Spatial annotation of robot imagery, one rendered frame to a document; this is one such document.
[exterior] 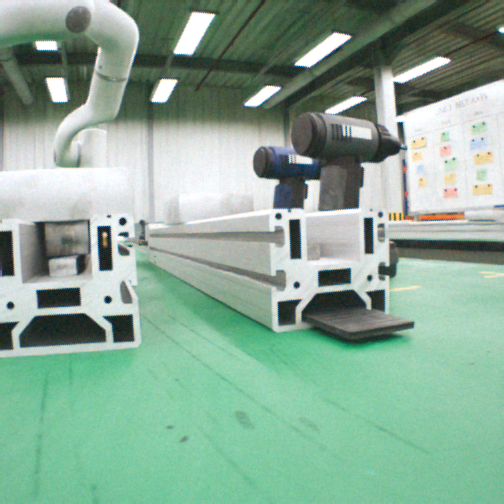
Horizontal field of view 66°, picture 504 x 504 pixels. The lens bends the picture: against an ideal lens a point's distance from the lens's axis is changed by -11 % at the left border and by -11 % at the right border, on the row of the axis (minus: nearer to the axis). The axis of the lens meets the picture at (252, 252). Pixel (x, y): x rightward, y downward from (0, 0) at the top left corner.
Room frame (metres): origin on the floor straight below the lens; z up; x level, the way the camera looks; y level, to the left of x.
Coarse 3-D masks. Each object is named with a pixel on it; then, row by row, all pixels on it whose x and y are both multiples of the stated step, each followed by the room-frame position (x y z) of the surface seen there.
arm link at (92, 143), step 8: (80, 136) 1.15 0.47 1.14; (88, 136) 1.14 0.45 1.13; (96, 136) 1.15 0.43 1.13; (104, 136) 1.17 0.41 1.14; (80, 144) 1.13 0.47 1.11; (88, 144) 1.14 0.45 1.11; (96, 144) 1.15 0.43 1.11; (104, 144) 1.17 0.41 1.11; (80, 152) 1.13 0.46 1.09; (88, 152) 1.14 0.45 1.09; (96, 152) 1.15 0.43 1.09; (104, 152) 1.17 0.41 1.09; (80, 160) 1.13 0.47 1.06; (88, 160) 1.14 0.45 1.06; (96, 160) 1.15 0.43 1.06; (104, 160) 1.17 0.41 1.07; (80, 168) 1.15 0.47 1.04
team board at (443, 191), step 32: (480, 96) 3.08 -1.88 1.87; (416, 128) 3.84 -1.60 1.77; (448, 128) 3.45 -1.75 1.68; (480, 128) 3.11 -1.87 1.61; (416, 160) 3.87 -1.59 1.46; (448, 160) 3.48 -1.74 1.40; (480, 160) 3.14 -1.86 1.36; (416, 192) 3.90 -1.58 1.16; (448, 192) 3.50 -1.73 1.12; (480, 192) 3.15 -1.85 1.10
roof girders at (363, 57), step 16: (448, 0) 6.60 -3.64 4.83; (464, 0) 6.26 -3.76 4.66; (480, 0) 6.00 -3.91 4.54; (416, 16) 7.39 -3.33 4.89; (432, 16) 7.01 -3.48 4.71; (448, 16) 6.65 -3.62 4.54; (400, 32) 7.90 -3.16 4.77; (416, 32) 7.39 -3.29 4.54; (368, 48) 8.96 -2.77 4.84; (384, 48) 8.41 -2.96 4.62; (400, 48) 7.99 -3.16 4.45; (336, 64) 10.11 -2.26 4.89; (352, 64) 9.60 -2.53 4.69; (368, 64) 9.01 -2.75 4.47; (384, 64) 8.37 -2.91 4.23; (320, 80) 11.06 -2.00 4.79; (336, 80) 10.33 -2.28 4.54; (0, 96) 10.16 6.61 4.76; (288, 96) 12.79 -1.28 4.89; (304, 96) 11.96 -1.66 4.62
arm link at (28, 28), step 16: (16, 0) 0.75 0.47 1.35; (32, 0) 0.75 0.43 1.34; (48, 0) 0.75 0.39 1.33; (64, 0) 0.75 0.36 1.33; (80, 0) 0.77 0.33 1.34; (0, 16) 0.75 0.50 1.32; (16, 16) 0.76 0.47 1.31; (32, 16) 0.76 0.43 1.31; (48, 16) 0.76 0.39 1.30; (64, 16) 0.76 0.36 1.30; (80, 16) 0.78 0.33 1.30; (0, 32) 0.76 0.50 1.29; (16, 32) 0.78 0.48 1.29; (32, 32) 0.79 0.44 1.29; (48, 32) 0.79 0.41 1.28; (64, 32) 0.79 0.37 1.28; (80, 32) 0.81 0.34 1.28; (0, 48) 0.80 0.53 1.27
